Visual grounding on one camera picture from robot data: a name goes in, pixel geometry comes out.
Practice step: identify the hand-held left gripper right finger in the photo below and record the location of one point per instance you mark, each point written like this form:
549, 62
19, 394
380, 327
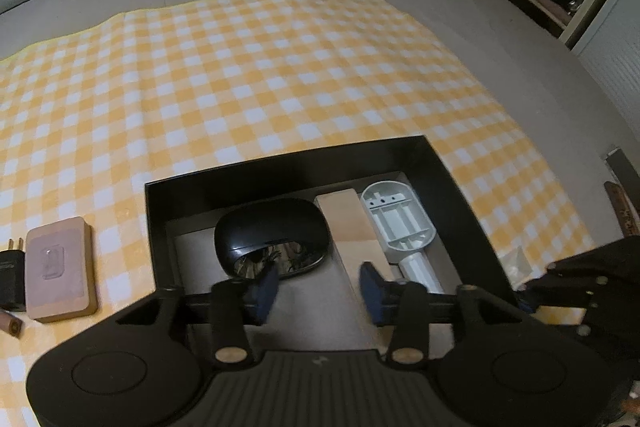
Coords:
372, 297

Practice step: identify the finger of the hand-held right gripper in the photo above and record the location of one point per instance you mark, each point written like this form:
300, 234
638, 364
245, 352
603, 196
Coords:
590, 267

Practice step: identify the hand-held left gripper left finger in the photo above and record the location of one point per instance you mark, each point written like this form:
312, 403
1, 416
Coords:
265, 292

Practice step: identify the black oval mirror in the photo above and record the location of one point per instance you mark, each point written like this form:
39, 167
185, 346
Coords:
270, 222

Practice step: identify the light wooden block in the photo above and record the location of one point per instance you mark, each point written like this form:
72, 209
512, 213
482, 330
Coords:
345, 227

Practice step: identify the black cardboard box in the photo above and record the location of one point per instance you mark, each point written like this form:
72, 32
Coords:
300, 169

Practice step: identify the brown rectangular block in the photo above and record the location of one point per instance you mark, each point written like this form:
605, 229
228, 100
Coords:
55, 267

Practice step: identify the black charger plug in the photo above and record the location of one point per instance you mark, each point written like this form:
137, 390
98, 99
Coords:
12, 277

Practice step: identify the dark flat object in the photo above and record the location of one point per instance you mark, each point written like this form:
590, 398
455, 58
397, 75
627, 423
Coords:
620, 202

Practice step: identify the clear plastic bag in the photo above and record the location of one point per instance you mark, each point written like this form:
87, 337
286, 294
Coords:
515, 263

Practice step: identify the yellow white checkered mat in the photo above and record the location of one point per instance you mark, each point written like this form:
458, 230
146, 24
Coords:
250, 82

